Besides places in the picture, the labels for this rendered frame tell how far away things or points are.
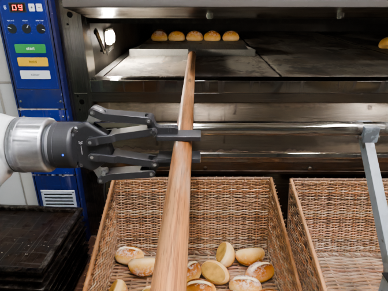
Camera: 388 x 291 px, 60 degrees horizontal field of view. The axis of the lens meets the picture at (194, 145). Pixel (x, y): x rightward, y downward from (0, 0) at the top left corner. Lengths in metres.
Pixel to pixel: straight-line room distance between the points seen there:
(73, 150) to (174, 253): 0.30
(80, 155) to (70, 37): 0.60
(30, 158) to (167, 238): 0.30
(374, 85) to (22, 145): 1.00
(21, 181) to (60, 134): 0.81
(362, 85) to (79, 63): 0.87
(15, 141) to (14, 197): 0.84
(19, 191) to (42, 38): 0.57
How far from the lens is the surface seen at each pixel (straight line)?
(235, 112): 1.12
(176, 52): 1.52
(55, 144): 0.55
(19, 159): 0.57
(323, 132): 0.76
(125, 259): 1.20
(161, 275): 0.30
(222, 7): 0.89
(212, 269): 1.12
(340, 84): 1.15
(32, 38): 1.12
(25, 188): 1.36
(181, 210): 0.37
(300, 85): 1.11
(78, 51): 1.11
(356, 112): 1.23
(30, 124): 0.57
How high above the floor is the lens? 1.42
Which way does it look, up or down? 24 degrees down
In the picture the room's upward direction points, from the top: straight up
